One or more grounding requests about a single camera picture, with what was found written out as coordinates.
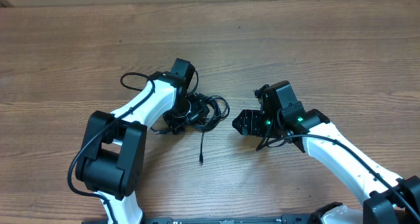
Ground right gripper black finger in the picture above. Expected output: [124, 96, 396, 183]
[255, 130, 272, 151]
[232, 110, 259, 136]

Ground black usb cables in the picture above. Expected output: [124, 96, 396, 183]
[150, 94, 230, 135]

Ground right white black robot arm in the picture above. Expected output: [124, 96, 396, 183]
[232, 81, 419, 223]

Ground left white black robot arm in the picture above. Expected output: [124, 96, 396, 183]
[67, 58, 208, 223]

